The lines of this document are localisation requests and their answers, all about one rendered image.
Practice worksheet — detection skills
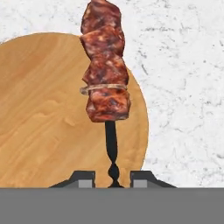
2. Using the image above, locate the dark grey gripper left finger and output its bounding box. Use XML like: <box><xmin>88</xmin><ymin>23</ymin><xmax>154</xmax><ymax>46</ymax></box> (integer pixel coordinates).
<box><xmin>49</xmin><ymin>170</ymin><xmax>96</xmax><ymax>189</ymax></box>

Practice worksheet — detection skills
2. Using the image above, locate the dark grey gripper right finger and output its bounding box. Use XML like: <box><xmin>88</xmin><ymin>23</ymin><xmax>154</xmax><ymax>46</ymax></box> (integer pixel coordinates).
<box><xmin>129</xmin><ymin>170</ymin><xmax>177</xmax><ymax>189</ymax></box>

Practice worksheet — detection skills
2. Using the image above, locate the round wooden board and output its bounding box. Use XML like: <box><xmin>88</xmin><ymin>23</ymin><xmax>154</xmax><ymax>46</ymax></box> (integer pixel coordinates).
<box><xmin>0</xmin><ymin>31</ymin><xmax>150</xmax><ymax>189</ymax></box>

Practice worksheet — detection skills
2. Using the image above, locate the meat kebab skewer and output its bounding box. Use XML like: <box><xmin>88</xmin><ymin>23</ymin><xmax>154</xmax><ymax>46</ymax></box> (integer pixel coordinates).
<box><xmin>79</xmin><ymin>0</ymin><xmax>131</xmax><ymax>189</ymax></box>

